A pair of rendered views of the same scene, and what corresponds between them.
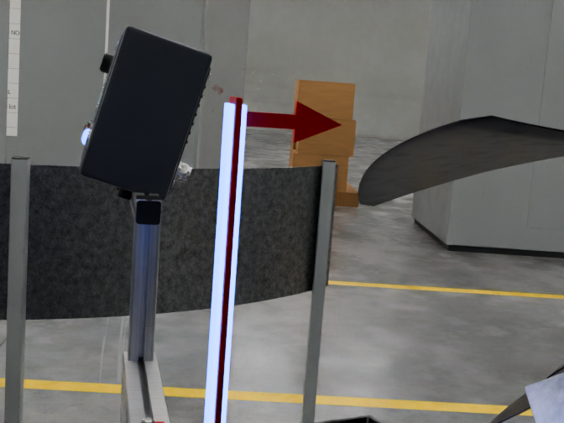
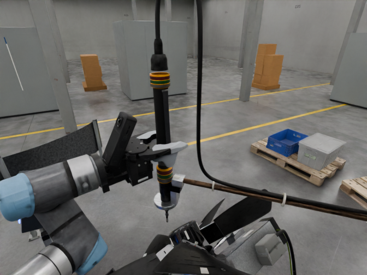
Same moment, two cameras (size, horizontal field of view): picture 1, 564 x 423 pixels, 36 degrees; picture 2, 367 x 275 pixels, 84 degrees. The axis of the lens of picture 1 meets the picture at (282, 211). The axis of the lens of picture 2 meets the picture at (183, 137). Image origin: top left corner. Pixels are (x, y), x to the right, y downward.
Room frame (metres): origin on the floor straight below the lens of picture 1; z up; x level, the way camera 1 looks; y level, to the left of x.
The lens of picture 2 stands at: (0.13, -0.17, 1.89)
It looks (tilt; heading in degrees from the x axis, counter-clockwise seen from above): 27 degrees down; 336
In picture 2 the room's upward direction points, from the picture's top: straight up
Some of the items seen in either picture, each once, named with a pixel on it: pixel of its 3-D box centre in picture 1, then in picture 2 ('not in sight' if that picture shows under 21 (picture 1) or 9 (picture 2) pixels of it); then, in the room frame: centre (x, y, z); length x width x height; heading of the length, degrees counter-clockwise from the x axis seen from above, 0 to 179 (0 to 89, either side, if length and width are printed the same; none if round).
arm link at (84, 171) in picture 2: not in sight; (85, 174); (0.52, -0.12, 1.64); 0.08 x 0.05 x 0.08; 13
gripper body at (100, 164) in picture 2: not in sight; (123, 163); (0.54, -0.20, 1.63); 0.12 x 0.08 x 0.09; 103
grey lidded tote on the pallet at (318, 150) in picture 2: not in sight; (319, 151); (1.72, -3.16, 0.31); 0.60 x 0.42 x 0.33; 100
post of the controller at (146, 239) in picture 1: (143, 278); (50, 246); (1.01, 0.16, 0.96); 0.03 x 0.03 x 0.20; 13
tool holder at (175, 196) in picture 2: not in sight; (169, 189); (0.56, -0.32, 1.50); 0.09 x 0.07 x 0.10; 48
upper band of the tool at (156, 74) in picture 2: not in sight; (160, 80); (0.57, -0.31, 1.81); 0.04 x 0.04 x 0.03
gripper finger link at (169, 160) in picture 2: not in sight; (170, 156); (0.52, -0.31, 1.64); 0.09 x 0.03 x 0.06; 81
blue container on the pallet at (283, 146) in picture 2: not in sight; (287, 142); (2.22, -3.07, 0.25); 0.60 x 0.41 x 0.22; 100
